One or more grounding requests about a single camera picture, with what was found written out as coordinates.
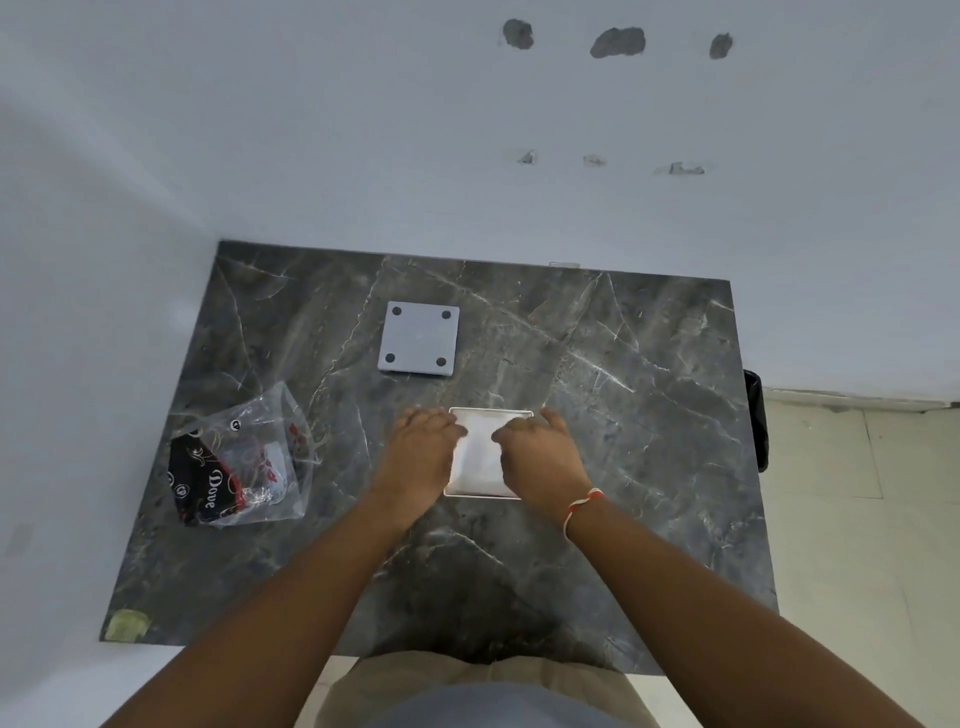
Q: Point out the person's right hand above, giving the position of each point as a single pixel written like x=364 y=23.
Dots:
x=544 y=465

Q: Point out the person's left hand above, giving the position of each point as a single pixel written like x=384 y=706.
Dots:
x=416 y=465

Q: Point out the person's right fingers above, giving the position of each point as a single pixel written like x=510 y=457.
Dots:
x=525 y=431

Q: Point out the person's left fingers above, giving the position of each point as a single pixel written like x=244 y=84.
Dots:
x=442 y=429

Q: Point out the white square tray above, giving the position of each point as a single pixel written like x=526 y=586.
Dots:
x=478 y=461

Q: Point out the person's right forearm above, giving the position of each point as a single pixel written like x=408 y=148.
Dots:
x=712 y=615

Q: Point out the person's left forearm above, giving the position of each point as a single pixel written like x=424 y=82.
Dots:
x=285 y=607

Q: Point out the grey square lid, black feet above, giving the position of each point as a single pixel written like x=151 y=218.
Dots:
x=418 y=337

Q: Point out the clear plastic bag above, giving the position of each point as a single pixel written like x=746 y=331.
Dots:
x=259 y=420

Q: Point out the black chair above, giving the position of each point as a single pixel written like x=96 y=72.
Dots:
x=756 y=420

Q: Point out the beige trousers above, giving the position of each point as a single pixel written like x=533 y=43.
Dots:
x=352 y=690

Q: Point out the grey shirt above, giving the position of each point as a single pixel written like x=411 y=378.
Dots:
x=495 y=709

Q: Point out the yellowish tape patch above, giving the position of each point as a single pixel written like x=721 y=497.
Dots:
x=126 y=625

